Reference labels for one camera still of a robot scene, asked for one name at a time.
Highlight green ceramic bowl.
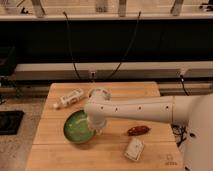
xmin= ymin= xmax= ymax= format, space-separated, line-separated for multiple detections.
xmin=63 ymin=110 xmax=95 ymax=144

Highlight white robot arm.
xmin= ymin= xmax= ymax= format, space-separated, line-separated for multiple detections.
xmin=84 ymin=88 xmax=213 ymax=171

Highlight white paper cup with coffee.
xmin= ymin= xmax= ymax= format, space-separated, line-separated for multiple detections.
xmin=88 ymin=88 xmax=97 ymax=97

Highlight white plastic bottle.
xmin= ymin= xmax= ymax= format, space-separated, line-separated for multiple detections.
xmin=53 ymin=88 xmax=84 ymax=109

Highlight brown chili pepper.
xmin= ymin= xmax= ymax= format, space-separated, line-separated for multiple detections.
xmin=127 ymin=126 xmax=150 ymax=136

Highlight white wrapped packet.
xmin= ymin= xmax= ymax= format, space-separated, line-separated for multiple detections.
xmin=124 ymin=137 xmax=144 ymax=161

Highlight black floor mat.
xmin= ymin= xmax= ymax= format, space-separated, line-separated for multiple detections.
xmin=0 ymin=110 xmax=24 ymax=135

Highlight black box at left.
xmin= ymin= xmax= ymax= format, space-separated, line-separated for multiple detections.
xmin=0 ymin=47 xmax=18 ymax=76

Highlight white wall power outlet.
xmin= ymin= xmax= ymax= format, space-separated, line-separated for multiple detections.
xmin=88 ymin=70 xmax=97 ymax=81

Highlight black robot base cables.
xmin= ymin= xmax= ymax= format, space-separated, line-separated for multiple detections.
xmin=171 ymin=123 xmax=189 ymax=148

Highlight right wall outlet with cable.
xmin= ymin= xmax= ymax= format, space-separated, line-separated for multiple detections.
xmin=179 ymin=68 xmax=189 ymax=96

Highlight black cable left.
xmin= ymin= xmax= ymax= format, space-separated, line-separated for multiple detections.
xmin=62 ymin=11 xmax=82 ymax=81

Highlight black cable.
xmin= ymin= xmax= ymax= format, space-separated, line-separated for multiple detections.
xmin=105 ymin=10 xmax=142 ymax=81
xmin=62 ymin=11 xmax=82 ymax=81

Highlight black cable right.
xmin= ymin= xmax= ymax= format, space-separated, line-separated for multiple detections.
xmin=105 ymin=10 xmax=142 ymax=81

